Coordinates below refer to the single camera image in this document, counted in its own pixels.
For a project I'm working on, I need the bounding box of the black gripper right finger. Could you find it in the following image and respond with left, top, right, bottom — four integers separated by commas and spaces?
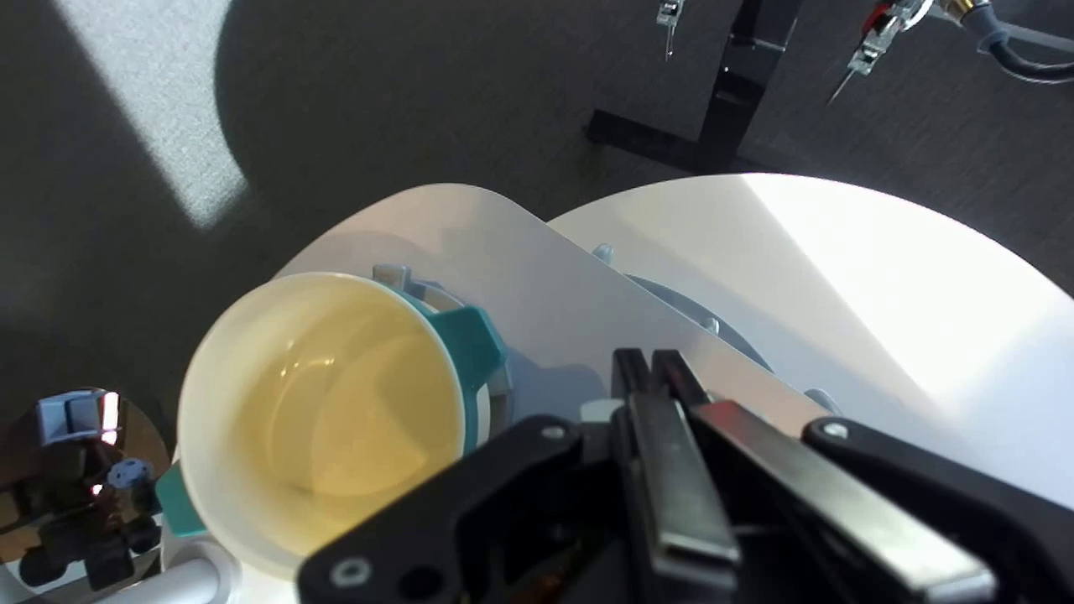
650, 345, 1074, 604

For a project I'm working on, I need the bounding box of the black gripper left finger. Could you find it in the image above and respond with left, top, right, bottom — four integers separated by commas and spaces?
294, 345, 746, 604

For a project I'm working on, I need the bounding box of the black stand foot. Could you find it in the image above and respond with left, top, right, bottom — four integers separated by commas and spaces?
585, 0, 811, 174

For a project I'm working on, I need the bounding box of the round white table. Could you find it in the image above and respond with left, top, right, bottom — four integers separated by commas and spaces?
548, 170, 1074, 513

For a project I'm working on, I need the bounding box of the small silver clip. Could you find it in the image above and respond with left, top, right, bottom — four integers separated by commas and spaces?
650, 0, 689, 62

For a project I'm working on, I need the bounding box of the grey blue hose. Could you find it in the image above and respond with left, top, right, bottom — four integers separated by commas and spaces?
949, 0, 1074, 90

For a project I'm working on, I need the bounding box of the cream bowl with teal stripe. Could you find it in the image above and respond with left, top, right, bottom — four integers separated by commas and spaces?
155, 270, 512, 580

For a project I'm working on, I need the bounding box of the silver clip with red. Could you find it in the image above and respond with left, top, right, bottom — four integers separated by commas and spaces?
830, 0, 932, 108

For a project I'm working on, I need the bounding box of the shiny metal fixture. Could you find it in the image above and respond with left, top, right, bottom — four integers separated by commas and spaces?
0, 382, 174, 594

